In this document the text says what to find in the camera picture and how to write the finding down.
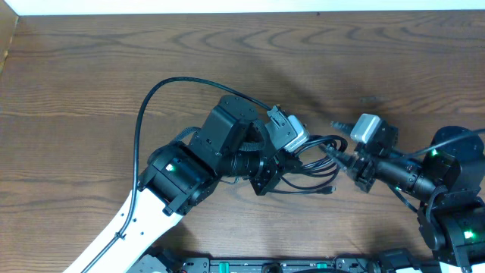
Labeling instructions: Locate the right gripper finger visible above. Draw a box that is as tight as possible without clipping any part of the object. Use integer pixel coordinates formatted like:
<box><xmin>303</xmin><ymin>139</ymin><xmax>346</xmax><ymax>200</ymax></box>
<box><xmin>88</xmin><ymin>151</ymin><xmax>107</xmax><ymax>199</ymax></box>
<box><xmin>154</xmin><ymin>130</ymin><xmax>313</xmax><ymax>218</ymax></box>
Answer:
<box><xmin>320</xmin><ymin>145</ymin><xmax>356</xmax><ymax>172</ymax></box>
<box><xmin>330</xmin><ymin>121</ymin><xmax>355</xmax><ymax>133</ymax></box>

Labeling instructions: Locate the black cable bundle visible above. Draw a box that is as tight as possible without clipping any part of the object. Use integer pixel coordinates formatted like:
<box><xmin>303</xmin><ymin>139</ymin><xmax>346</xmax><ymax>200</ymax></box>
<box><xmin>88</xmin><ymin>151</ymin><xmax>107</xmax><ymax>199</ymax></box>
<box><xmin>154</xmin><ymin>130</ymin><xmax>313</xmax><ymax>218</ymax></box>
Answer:
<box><xmin>271</xmin><ymin>134</ymin><xmax>349</xmax><ymax>196</ymax></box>

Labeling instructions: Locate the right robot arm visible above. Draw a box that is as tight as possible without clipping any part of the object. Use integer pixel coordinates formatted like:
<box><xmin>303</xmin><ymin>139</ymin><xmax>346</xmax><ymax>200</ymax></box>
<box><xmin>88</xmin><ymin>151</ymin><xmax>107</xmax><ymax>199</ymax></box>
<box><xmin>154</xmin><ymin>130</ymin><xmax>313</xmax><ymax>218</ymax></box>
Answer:
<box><xmin>323</xmin><ymin>115</ymin><xmax>484</xmax><ymax>272</ymax></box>

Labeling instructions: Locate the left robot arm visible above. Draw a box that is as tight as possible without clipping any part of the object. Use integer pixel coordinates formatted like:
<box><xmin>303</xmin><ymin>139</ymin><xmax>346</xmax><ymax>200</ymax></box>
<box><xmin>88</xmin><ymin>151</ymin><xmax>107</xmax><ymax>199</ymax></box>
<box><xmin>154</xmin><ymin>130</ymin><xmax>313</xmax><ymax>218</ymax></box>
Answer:
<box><xmin>67</xmin><ymin>95</ymin><xmax>309</xmax><ymax>272</ymax></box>

